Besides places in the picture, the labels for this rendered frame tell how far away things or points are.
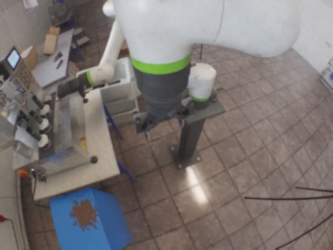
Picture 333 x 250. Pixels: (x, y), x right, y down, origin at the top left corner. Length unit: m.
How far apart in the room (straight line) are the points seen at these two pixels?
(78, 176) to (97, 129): 0.36
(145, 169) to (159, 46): 1.60
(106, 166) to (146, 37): 0.90
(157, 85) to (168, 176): 1.50
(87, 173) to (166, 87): 0.89
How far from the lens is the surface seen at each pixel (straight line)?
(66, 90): 0.89
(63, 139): 0.88
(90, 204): 1.18
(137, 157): 1.78
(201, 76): 0.76
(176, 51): 0.20
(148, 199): 1.66
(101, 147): 1.07
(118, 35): 0.96
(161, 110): 0.29
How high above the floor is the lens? 1.64
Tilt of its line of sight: 59 degrees down
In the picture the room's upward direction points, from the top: 2 degrees counter-clockwise
